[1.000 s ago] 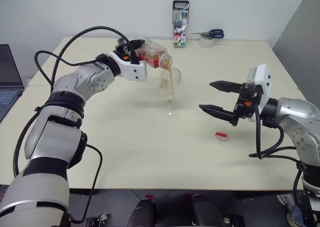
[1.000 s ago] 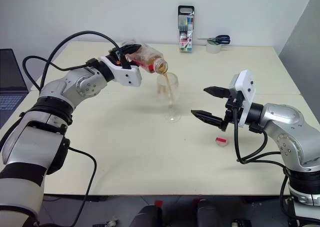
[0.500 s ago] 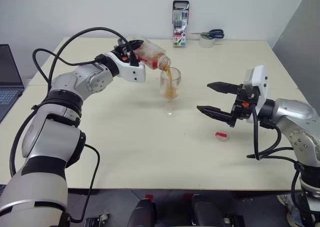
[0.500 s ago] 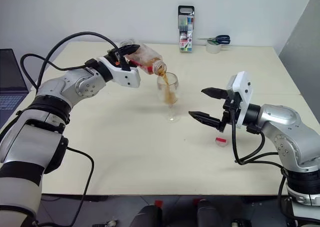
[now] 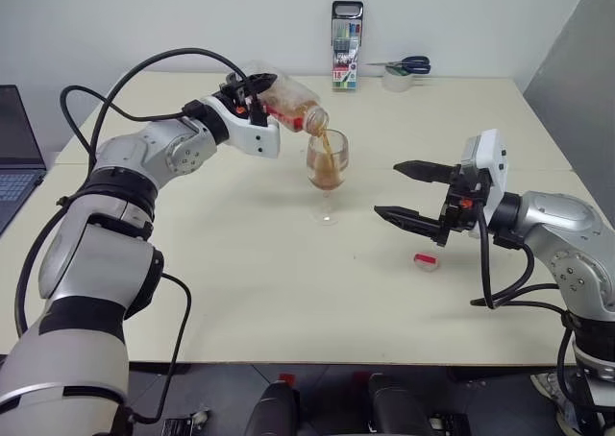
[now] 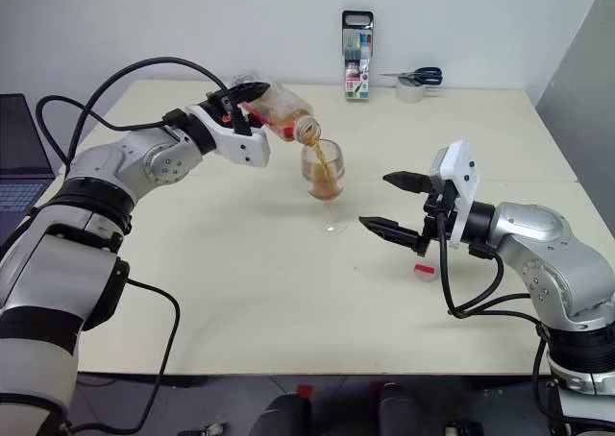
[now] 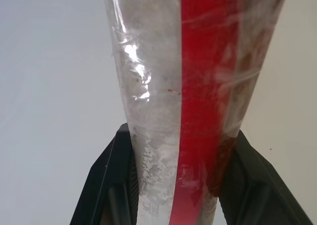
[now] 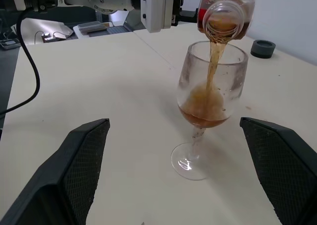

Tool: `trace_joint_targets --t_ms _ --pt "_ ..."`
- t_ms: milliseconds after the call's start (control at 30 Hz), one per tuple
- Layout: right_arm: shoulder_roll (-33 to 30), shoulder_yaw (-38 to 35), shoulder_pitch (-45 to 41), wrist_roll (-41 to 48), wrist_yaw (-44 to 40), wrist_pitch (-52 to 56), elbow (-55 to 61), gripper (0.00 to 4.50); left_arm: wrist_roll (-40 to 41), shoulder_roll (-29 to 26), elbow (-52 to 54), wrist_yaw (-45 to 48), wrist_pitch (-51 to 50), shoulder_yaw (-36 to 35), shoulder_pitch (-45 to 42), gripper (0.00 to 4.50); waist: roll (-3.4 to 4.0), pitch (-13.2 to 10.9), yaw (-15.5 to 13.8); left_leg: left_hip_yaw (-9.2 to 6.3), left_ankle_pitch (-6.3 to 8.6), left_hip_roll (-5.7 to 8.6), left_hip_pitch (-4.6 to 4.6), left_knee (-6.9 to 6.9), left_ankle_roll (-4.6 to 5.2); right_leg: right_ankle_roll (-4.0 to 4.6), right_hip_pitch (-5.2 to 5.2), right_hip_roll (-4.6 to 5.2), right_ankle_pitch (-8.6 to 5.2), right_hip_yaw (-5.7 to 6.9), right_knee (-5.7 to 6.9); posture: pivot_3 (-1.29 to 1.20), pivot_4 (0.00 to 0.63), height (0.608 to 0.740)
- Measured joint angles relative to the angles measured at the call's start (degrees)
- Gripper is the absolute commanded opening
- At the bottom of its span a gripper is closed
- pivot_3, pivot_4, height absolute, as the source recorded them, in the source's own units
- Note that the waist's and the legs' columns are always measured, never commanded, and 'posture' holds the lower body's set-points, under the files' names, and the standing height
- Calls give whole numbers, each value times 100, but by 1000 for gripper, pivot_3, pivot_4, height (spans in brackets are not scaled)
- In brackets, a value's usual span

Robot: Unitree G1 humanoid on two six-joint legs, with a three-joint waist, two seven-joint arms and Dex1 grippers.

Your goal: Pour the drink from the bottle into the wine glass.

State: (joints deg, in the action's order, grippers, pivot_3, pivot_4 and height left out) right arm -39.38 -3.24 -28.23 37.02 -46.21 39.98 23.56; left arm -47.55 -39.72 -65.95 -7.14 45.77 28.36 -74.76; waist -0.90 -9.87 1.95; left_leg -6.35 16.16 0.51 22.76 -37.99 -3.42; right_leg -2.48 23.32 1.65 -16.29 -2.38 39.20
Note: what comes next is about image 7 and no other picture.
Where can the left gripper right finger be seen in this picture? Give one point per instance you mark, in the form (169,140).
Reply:
(252,190)

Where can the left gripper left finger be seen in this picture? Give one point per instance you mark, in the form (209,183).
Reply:
(111,185)

